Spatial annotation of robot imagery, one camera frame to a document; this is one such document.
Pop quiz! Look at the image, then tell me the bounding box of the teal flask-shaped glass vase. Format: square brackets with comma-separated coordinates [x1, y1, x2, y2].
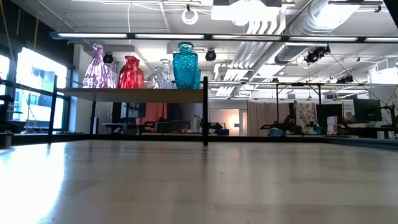
[172, 41, 199, 90]

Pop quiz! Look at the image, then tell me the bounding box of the clear twisted glass vase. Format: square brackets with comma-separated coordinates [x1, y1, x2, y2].
[159, 58, 174, 90]

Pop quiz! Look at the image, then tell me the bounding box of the red square fluted glass vase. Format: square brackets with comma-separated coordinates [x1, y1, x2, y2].
[118, 55, 141, 90]

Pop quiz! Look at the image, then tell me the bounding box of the pink twisted glass vase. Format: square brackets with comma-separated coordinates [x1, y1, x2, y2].
[105, 62, 118, 90]

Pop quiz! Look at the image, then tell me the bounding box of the tall pink glass vase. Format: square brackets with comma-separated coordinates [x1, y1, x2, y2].
[82, 43, 110, 90]

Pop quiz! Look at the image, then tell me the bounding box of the orange partition panel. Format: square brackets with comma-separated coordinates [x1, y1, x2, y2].
[140, 103, 168, 124]

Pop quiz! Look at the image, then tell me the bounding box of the beige curtain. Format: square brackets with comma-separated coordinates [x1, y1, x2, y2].
[247, 101, 292, 137]

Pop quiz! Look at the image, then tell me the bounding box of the dark display screen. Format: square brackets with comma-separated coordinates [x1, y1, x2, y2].
[112, 102, 147, 119]

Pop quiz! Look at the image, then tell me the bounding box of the black low equipment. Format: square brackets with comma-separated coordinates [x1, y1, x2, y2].
[260, 115, 296, 134]

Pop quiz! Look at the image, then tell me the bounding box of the blue rounded object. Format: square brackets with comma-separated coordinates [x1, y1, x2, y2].
[268, 127, 286, 138]

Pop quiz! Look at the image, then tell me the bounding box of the colourful patterned cloth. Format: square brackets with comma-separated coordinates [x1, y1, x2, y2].
[294, 101, 318, 134]

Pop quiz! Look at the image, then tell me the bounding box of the black ceiling spotlight cluster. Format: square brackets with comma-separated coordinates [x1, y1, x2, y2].
[306, 45, 331, 64]

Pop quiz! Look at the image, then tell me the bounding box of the black computer monitor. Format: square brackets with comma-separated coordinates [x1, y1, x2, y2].
[353, 98, 382, 123]
[316, 103, 343, 125]

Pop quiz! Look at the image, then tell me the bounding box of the long ceiling light strip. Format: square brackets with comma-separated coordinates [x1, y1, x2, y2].
[49, 30, 398, 44]

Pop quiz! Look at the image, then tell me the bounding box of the white standing sign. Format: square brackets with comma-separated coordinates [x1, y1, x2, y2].
[326, 116, 339, 135]

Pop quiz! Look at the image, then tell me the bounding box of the large window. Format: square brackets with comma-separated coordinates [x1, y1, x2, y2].
[0, 46, 74, 133]

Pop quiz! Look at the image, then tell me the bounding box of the dark office desk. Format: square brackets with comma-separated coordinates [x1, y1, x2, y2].
[323, 125, 398, 140]

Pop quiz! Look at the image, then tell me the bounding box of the black equipment silhouette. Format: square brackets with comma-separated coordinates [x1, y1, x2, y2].
[0, 93, 29, 134]

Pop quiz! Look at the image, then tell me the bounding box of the black aluminium frame rail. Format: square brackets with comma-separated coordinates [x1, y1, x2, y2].
[49, 133, 327, 144]
[325, 136, 398, 151]
[0, 132, 50, 149]

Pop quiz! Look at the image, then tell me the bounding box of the wooden shelf black metal frame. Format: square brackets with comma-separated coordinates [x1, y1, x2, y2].
[48, 74, 209, 146]

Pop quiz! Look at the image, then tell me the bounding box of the white ring ceiling lamp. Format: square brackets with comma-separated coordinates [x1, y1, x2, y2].
[181, 7, 200, 26]

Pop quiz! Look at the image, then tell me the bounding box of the black workstation frame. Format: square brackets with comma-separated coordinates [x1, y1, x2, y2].
[206, 81, 398, 105]

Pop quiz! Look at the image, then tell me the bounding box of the silver air duct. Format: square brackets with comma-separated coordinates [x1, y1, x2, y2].
[273, 0, 361, 65]

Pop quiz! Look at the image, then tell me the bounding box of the yellow hanging strap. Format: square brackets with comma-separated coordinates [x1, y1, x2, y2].
[33, 6, 41, 52]

